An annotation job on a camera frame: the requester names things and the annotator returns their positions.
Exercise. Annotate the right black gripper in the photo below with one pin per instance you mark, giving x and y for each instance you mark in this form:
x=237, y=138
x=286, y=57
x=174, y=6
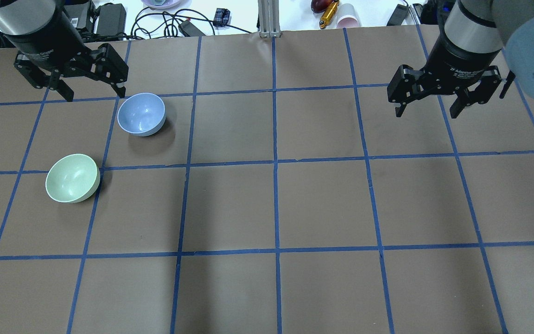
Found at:
x=459, y=59

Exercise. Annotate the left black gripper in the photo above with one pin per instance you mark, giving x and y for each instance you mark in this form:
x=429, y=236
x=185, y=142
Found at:
x=44, y=42

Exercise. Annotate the green bowl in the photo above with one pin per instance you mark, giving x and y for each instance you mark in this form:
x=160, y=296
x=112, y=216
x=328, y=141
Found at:
x=74, y=178

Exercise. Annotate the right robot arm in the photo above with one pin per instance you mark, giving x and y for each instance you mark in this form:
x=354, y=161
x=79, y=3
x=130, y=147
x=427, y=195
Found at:
x=485, y=26

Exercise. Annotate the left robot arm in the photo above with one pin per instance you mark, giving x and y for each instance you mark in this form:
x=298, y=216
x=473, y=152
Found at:
x=50, y=48

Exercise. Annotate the blue bowl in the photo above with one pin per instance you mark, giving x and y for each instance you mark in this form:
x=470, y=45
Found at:
x=142, y=114

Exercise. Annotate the black power adapter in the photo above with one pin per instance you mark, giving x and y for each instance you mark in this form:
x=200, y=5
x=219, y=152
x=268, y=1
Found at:
x=111, y=20

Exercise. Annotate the purple plate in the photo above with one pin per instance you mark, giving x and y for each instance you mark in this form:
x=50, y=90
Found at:
x=161, y=4

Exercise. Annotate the pink cup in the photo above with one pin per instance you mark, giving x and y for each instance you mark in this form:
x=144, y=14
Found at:
x=347, y=17

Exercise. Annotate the yellow metal cylinder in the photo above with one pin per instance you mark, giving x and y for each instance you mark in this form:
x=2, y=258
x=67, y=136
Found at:
x=327, y=16

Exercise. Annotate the red toy fruit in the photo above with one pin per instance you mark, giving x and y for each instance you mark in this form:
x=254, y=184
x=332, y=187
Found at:
x=319, y=6

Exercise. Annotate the small blue black device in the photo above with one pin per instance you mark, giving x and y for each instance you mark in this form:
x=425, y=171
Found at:
x=221, y=17

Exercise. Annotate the aluminium frame post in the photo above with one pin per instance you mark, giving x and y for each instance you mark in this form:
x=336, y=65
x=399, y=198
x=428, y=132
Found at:
x=269, y=18

